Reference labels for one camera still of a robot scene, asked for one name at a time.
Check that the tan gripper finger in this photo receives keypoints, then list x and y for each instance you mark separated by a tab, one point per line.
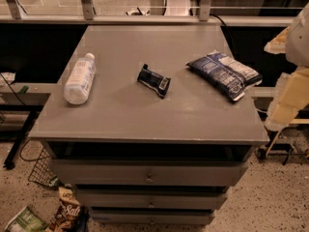
291	90

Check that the dark blue rxbar wrapper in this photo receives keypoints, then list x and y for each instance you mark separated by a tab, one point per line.
154	81

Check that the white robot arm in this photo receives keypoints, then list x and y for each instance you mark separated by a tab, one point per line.
291	90

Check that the blue white chip bag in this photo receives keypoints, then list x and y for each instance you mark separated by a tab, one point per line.
228	75

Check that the grey drawer cabinet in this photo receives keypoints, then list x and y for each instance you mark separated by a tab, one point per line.
125	120

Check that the bottom grey drawer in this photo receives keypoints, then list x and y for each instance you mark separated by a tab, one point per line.
151	217

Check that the grey drawer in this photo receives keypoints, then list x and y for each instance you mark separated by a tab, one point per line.
151	217
148	173
150	199

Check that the clear plastic water bottle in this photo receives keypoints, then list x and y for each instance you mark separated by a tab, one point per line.
78	86

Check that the middle grey drawer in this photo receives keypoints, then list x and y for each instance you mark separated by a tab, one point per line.
150	199

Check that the top grey drawer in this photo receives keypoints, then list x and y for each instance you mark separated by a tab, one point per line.
148	173

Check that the brown salt snack bag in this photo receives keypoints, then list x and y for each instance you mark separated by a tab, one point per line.
67	214

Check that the grey metal railing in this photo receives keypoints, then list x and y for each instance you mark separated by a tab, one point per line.
230	12

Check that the green white snack bag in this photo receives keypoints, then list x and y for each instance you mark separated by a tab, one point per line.
25	221

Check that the black wire basket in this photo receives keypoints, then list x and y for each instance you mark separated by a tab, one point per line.
41	173

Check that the black table leg frame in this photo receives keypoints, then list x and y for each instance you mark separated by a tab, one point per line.
33	113

